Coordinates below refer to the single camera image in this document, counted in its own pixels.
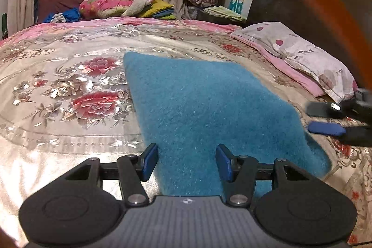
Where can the blue crumpled cloth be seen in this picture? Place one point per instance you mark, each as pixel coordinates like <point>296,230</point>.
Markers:
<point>71,15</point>

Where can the pink pillow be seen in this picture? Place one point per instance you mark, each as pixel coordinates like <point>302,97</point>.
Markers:
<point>279,65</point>

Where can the dark nightstand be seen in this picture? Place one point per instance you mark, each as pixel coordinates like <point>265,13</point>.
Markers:
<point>215,20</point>

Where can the light green folded cloth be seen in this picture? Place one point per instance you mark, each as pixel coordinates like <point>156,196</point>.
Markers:
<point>223,12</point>

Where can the white spotted pillow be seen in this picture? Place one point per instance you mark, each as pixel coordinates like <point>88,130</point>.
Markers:
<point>302,53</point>

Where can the folded pink floral quilt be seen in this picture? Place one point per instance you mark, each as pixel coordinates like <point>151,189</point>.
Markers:
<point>104,5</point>

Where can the blue sweater with white flowers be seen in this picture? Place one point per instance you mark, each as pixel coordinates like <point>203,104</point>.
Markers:
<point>209,114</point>

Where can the yellow folded cloth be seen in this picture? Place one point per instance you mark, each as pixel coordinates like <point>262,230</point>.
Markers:
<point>158,7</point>

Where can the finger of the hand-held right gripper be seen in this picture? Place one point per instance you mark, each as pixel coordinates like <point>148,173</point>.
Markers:
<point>322,109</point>
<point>325,129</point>

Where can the dark wooden headboard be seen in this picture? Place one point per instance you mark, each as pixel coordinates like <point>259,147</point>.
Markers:
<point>296,1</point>

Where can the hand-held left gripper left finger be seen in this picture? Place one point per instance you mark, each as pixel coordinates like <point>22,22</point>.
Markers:
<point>151,160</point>

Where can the floral satin bedspread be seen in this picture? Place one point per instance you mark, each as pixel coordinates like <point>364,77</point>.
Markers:
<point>72,102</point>

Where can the white cloth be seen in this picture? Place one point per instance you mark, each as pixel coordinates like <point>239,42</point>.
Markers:
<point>138,6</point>

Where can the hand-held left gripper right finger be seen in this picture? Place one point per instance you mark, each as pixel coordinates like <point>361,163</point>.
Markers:
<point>223,163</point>

